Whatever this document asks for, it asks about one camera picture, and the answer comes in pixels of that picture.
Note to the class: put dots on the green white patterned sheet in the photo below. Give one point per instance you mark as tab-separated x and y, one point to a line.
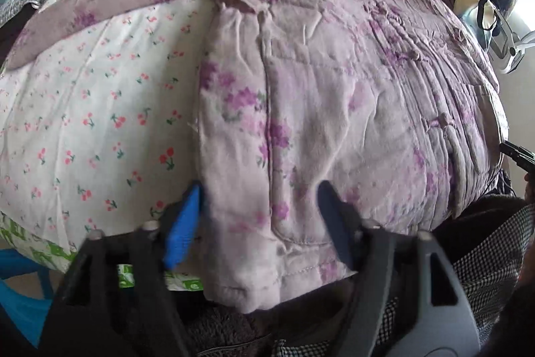
125	269

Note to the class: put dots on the white cherry print bedsheet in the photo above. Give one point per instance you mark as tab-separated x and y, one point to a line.
96	110

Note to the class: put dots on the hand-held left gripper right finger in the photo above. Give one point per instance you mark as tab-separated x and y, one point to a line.
334	215

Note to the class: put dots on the purple floral padded jacket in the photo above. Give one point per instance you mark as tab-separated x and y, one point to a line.
334	89

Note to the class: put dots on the blue plastic stool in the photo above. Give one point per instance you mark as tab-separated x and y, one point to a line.
21	298

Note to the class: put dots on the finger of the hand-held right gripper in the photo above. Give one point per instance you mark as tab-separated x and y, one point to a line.
518	154

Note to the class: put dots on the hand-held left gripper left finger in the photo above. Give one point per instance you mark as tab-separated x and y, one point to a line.
182	223

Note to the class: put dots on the white office chair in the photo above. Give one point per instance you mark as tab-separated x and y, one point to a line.
512	43

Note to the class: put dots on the yellow white bag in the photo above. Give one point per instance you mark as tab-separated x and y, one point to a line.
474	5

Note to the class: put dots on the dark brown fleece garment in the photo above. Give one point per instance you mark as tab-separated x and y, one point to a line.
234	330

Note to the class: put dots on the black white checkered cloth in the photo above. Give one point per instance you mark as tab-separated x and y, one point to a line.
480	269

